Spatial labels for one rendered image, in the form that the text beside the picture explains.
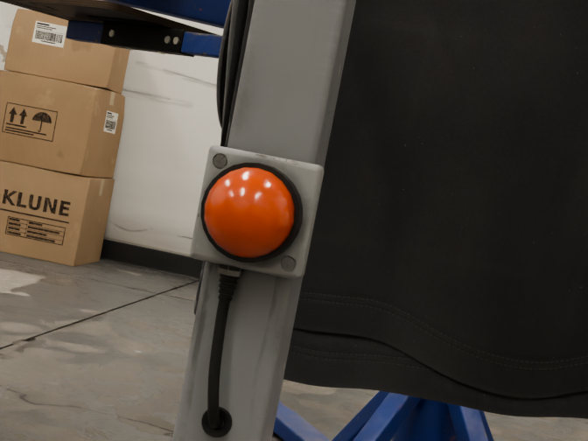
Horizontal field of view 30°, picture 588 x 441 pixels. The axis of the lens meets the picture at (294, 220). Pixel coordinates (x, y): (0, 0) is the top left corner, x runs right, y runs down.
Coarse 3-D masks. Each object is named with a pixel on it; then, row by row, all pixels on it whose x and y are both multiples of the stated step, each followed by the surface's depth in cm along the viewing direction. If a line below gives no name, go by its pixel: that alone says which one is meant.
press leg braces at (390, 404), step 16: (384, 400) 200; (400, 400) 199; (416, 400) 202; (368, 416) 229; (384, 416) 197; (400, 416) 198; (464, 416) 197; (480, 416) 198; (352, 432) 235; (368, 432) 195; (384, 432) 195; (464, 432) 196; (480, 432) 196
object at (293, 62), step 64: (256, 0) 48; (320, 0) 47; (256, 64) 48; (320, 64) 47; (256, 128) 48; (320, 128) 48; (192, 256) 47; (256, 320) 48; (192, 384) 48; (256, 384) 48
